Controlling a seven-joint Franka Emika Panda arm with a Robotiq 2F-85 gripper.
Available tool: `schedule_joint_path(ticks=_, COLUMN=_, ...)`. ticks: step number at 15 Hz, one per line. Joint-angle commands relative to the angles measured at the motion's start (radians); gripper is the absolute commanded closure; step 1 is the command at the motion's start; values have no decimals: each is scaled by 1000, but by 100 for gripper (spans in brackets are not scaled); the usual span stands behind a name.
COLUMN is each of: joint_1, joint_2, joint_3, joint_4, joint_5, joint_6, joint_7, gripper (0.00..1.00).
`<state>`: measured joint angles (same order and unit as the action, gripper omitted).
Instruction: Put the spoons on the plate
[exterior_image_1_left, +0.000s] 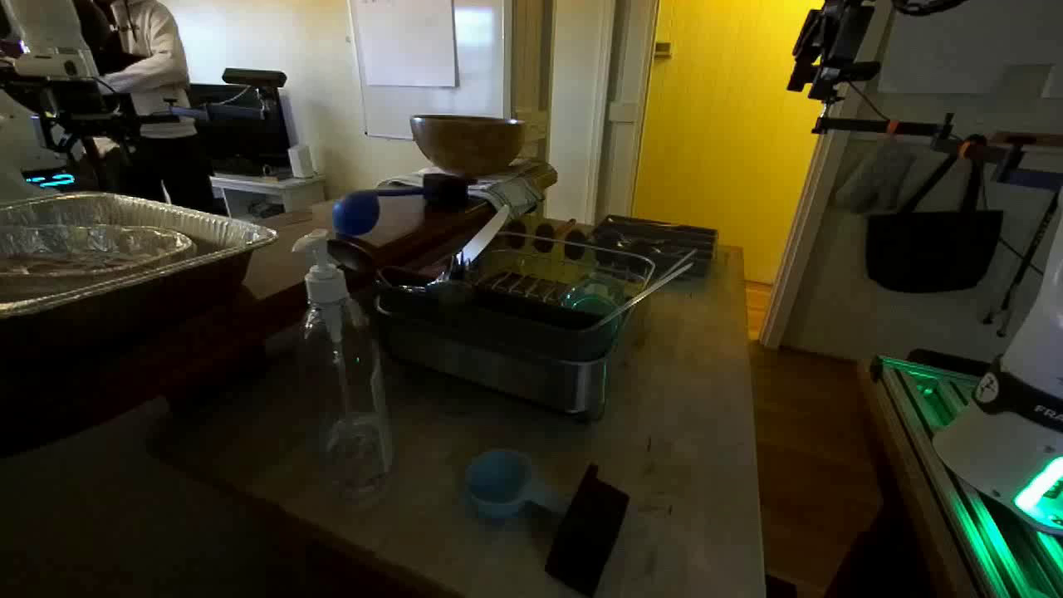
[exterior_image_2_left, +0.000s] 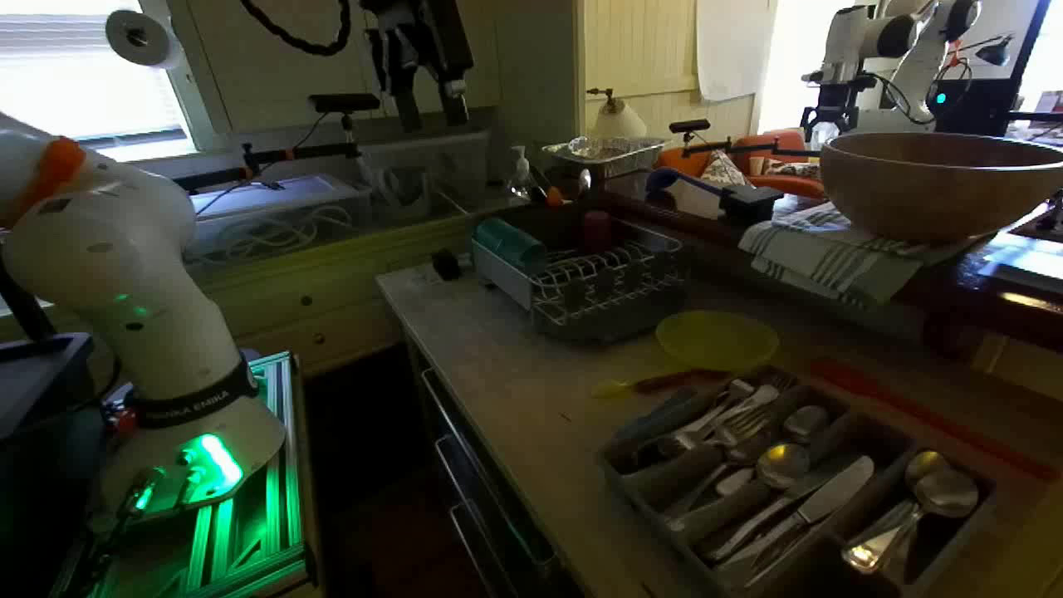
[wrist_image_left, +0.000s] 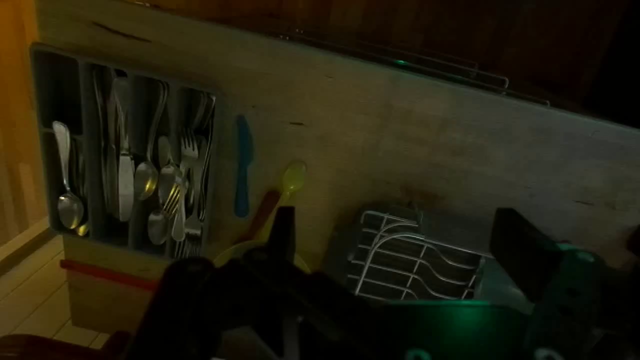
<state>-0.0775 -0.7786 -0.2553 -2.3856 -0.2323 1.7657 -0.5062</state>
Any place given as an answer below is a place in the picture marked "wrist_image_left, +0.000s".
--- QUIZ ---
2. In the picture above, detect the steel dish rack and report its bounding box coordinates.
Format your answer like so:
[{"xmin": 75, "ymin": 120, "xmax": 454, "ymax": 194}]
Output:
[{"xmin": 326, "ymin": 203, "xmax": 536, "ymax": 316}]

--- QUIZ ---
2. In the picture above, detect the blue plastic knife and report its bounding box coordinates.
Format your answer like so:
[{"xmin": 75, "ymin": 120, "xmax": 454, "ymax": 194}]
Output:
[{"xmin": 235, "ymin": 114, "xmax": 254, "ymax": 219}]

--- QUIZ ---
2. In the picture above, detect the white handled table knife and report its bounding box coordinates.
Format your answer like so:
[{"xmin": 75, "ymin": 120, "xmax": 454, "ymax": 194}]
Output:
[{"xmin": 112, "ymin": 77, "xmax": 135, "ymax": 223}]

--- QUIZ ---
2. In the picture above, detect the yellow spoon red handle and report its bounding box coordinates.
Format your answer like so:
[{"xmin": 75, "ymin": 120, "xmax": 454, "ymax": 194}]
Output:
[{"xmin": 247, "ymin": 161, "xmax": 309, "ymax": 240}]

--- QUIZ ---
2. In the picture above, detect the grey cutlery tray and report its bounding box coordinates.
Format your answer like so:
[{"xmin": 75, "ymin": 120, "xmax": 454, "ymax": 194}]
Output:
[{"xmin": 31, "ymin": 47, "xmax": 219, "ymax": 258}]

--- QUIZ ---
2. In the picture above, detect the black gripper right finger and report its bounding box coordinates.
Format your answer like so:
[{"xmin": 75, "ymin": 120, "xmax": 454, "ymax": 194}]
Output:
[{"xmin": 491, "ymin": 209, "xmax": 561, "ymax": 300}]

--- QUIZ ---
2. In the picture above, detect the silver fork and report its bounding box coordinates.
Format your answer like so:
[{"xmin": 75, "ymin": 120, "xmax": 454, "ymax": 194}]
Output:
[{"xmin": 181, "ymin": 136, "xmax": 203, "ymax": 206}]

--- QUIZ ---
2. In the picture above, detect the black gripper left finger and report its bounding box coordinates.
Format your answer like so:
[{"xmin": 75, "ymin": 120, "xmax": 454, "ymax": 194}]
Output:
[{"xmin": 269, "ymin": 206, "xmax": 297, "ymax": 260}]

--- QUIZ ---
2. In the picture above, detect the silver spoon in middle slot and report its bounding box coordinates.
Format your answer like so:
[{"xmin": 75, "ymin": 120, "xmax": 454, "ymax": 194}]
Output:
[{"xmin": 137, "ymin": 84, "xmax": 169, "ymax": 203}]

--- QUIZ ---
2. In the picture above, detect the large silver spoon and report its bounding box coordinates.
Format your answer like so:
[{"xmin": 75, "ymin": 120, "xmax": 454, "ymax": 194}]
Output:
[{"xmin": 52, "ymin": 120, "xmax": 86, "ymax": 230}]

